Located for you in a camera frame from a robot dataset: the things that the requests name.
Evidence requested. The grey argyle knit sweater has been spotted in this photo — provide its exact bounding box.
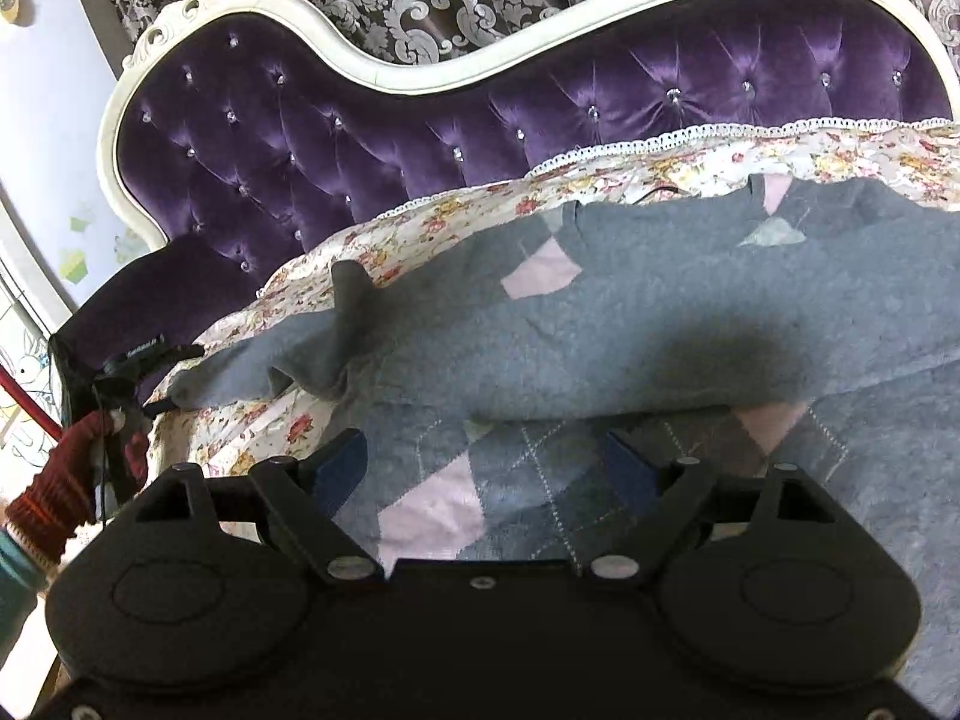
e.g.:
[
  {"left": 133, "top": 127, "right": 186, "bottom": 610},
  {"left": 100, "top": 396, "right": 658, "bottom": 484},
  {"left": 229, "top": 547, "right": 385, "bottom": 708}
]
[{"left": 169, "top": 176, "right": 958, "bottom": 713}]

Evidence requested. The hand in red knit sleeve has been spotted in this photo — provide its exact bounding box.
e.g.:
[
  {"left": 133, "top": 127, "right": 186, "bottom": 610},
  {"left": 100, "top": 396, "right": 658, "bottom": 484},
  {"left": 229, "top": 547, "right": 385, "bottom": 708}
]
[{"left": 5, "top": 411, "right": 119, "bottom": 574}]

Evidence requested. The floral quilted bedspread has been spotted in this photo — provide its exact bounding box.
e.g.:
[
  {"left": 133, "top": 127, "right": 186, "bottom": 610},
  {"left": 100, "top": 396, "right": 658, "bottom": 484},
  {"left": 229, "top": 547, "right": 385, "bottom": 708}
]
[{"left": 148, "top": 119, "right": 958, "bottom": 475}]

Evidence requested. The purple tufted headboard white frame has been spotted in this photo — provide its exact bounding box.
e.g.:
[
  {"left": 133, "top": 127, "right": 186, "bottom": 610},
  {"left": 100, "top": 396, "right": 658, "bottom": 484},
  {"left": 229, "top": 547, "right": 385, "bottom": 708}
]
[{"left": 53, "top": 0, "right": 958, "bottom": 369}]

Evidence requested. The yellow round wall ornament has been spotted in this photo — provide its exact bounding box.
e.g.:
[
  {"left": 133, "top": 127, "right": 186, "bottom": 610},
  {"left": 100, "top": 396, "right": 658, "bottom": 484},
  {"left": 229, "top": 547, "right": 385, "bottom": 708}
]
[{"left": 0, "top": 0, "right": 20, "bottom": 25}]

